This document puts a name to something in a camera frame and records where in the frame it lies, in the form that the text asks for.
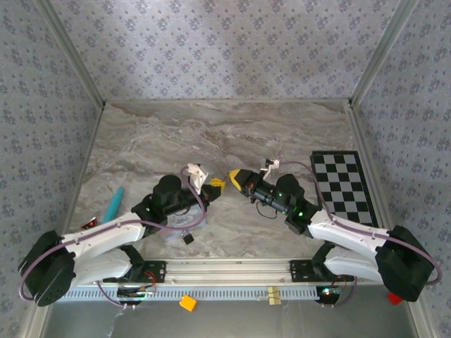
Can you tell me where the pastel cartoon print box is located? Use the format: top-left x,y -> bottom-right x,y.
159,203 -> 209,243

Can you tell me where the black white chessboard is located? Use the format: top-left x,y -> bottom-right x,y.
309,150 -> 380,228

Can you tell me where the teal cylinder tube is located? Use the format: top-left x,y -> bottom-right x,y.
101,186 -> 126,225

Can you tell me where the beige tape piece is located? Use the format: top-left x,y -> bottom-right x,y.
266,286 -> 283,306

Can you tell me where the orange block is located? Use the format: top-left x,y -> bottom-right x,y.
178,294 -> 199,313

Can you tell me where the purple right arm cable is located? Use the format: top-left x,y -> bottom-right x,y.
280,160 -> 443,288

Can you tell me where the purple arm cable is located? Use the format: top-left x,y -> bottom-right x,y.
280,160 -> 443,288
18,165 -> 209,303

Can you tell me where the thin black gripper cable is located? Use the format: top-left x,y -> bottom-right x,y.
255,202 -> 281,220

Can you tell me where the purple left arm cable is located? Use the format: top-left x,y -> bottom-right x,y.
18,165 -> 209,303

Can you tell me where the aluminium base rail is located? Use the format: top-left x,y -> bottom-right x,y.
164,259 -> 292,284

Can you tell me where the aluminium table side rail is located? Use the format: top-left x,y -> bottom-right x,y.
61,104 -> 106,230
345,101 -> 393,230

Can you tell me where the grey slotted cable duct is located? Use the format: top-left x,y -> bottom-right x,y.
66,284 -> 322,302

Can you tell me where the circuit board with wires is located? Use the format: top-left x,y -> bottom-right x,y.
116,285 -> 157,304
318,284 -> 343,304

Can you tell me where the aluminium corner post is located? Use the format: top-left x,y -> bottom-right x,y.
348,0 -> 422,108
35,0 -> 107,108

